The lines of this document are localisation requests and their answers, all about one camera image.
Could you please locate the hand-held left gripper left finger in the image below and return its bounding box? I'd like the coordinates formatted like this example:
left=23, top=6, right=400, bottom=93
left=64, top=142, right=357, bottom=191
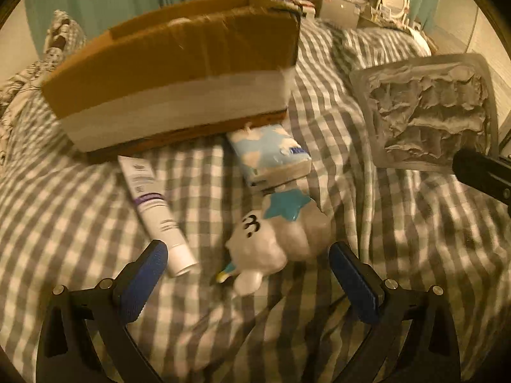
left=36, top=239, right=169, bottom=383

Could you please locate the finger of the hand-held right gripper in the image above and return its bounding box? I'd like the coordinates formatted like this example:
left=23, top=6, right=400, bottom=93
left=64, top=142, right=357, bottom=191
left=452, top=149, right=511, bottom=204

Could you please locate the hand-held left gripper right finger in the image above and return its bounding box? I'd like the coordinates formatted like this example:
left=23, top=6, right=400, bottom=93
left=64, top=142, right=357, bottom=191
left=328, top=241, right=461, bottom=383

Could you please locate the white cream tube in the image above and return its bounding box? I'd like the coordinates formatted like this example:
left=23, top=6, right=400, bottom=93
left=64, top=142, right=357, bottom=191
left=117, top=155, right=199, bottom=278

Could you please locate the grey crinkled plastic tray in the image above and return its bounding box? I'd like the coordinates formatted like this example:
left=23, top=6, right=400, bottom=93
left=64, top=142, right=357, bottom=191
left=349, top=53, right=500, bottom=170

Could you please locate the white plush toy blue star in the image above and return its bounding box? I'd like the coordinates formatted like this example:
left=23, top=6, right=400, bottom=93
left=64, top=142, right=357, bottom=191
left=211, top=187, right=332, bottom=296

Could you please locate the blue cloud tissue pack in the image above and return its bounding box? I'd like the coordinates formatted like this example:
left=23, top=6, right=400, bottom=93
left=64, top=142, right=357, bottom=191
left=225, top=124, right=312, bottom=189

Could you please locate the cardboard box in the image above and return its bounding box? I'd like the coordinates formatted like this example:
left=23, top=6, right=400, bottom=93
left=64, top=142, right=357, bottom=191
left=42, top=0, right=302, bottom=164

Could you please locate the grey checkered bed sheet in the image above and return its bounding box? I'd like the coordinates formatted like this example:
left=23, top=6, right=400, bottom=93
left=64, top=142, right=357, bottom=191
left=0, top=16, right=511, bottom=383

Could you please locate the grey box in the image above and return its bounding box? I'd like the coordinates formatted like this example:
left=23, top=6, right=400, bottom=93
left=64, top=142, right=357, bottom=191
left=319, top=0, right=362, bottom=28

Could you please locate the black and white patterned pillow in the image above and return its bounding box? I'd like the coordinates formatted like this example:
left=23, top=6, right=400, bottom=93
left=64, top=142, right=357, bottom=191
left=0, top=10, right=86, bottom=118

